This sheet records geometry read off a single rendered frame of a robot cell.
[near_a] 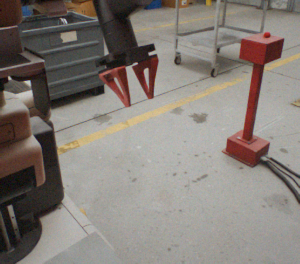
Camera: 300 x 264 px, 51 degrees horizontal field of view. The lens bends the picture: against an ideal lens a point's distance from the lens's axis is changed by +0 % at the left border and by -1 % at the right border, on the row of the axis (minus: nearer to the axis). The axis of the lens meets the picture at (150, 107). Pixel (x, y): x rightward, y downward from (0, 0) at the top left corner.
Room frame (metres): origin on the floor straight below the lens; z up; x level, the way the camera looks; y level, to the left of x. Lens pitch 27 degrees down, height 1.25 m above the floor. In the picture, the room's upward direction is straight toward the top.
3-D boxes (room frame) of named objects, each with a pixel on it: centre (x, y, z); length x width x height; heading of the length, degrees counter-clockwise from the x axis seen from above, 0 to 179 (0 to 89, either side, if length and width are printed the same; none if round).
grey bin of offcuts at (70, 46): (2.78, 0.89, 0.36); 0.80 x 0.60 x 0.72; 130
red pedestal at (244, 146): (1.78, -0.65, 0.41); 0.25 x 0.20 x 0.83; 42
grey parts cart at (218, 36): (3.71, -0.81, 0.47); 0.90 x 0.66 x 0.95; 130
